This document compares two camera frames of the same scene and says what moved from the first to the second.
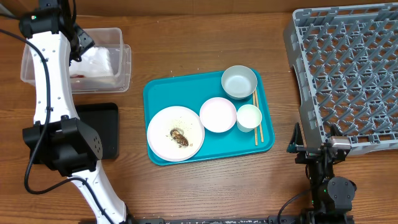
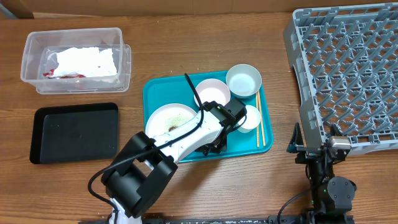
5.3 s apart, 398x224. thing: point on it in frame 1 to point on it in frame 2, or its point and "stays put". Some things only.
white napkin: (96, 63) stays put
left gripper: (87, 42) to (219, 147)
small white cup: (249, 117) stays put
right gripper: (295, 145) stays put
